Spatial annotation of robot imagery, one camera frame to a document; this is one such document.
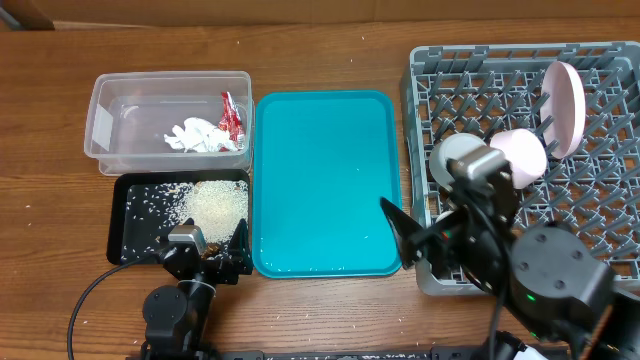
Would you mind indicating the red snack wrapper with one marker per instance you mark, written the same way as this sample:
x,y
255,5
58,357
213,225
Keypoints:
x,y
231,121

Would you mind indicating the white cup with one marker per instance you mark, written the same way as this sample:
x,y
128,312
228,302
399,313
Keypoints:
x,y
443,215

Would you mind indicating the black food waste tray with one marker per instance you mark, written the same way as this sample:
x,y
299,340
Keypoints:
x,y
144,208

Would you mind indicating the pile of rice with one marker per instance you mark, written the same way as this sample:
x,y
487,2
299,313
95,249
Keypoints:
x,y
216,206

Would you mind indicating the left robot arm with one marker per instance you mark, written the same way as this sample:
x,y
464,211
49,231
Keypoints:
x,y
176,315

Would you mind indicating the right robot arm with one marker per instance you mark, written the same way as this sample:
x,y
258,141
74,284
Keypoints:
x,y
545,277

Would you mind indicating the grey dishwasher rack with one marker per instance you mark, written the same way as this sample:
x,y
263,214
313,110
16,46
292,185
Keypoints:
x,y
486,89

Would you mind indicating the brown food scraps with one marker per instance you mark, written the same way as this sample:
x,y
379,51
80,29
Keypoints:
x,y
211,251

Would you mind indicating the white bowl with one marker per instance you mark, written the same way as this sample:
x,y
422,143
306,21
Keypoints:
x,y
453,147

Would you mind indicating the clear plastic bin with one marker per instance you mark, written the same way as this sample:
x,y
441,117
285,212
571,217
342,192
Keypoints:
x,y
129,115

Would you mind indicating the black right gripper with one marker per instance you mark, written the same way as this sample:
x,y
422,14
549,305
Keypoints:
x,y
439,240

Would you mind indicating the small pink plate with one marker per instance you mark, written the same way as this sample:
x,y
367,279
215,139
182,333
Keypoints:
x,y
525,153

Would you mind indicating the teal plastic tray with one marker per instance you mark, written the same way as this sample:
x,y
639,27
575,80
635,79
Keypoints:
x,y
322,162

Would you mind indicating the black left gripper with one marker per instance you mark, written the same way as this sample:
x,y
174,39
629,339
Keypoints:
x,y
229,274

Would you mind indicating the white napkin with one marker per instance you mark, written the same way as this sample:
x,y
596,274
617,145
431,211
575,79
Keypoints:
x,y
200,136

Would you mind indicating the large pink plate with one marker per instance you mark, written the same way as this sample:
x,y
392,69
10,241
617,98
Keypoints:
x,y
566,105

